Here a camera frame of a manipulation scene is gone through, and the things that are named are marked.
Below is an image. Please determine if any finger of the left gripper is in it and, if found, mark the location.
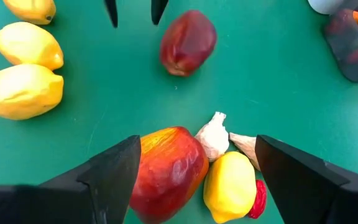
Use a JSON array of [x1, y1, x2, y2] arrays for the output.
[[104, 0, 119, 29], [150, 0, 170, 26]]

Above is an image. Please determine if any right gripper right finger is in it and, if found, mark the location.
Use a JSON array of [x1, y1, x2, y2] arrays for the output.
[[255, 134, 358, 224]]

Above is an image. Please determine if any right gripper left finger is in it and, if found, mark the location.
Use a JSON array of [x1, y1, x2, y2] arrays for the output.
[[0, 135, 142, 224]]

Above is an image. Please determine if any dark red apple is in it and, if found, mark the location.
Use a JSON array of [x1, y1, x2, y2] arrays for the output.
[[159, 9, 218, 78]]

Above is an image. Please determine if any red pepper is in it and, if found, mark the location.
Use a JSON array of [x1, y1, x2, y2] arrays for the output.
[[247, 179, 268, 220]]

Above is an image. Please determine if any red yellow striped apple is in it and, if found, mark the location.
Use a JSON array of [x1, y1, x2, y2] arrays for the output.
[[129, 126, 210, 224]]

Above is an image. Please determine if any brownish pointed garlic clove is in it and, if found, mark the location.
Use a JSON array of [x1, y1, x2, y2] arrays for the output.
[[228, 132, 262, 172]]

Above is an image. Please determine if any yellow lemon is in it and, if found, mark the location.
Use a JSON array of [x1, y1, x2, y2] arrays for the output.
[[0, 21, 65, 72], [203, 151, 258, 224], [0, 63, 65, 121], [3, 0, 57, 26]]

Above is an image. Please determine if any white garlic bulb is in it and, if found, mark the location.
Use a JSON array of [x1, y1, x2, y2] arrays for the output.
[[194, 111, 231, 163]]

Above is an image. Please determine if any green table mat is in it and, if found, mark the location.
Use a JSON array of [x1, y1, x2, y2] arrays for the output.
[[0, 0, 358, 224]]

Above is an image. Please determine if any grey plastic bin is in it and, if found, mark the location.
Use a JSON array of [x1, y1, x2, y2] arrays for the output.
[[323, 0, 358, 84]]

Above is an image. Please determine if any white plastic bin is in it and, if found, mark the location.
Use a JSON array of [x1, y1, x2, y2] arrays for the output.
[[307, 0, 344, 16]]

